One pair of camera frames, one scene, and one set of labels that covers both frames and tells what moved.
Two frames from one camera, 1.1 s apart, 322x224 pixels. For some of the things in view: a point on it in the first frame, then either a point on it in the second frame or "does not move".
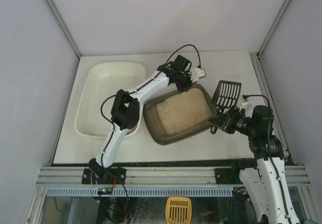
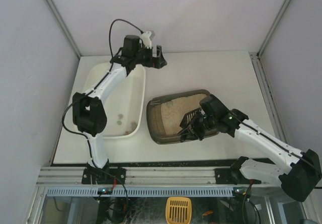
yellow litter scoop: [178, 210] does not move
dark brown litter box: [178, 115] does not move
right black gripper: [227, 121] → [197, 124]
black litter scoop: [226, 97] → [189, 117]
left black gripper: [183, 83] → [154, 58]
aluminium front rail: [60, 175] does not move
